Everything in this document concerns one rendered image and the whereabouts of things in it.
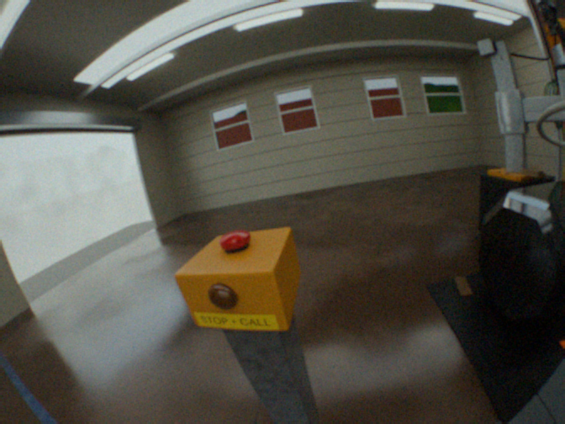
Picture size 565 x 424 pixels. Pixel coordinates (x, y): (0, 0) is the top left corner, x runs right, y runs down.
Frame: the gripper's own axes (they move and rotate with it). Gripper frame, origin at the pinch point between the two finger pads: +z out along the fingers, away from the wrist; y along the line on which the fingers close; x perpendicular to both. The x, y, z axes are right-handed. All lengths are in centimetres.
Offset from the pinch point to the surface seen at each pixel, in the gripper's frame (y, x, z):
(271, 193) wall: -75, 686, 104
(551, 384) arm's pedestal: -3, -15, 114
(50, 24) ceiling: -439, 149, -110
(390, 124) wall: 253, 582, -182
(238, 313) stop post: -93, -1, 89
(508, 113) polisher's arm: 105, 90, -34
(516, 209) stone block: 42, 45, 60
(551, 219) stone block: 42, 22, 63
